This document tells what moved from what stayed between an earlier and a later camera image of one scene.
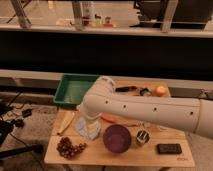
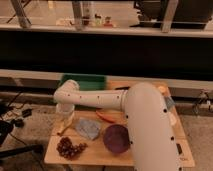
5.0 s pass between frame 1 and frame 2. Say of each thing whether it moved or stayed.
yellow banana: stayed
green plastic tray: stayed
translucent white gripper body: moved
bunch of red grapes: stayed
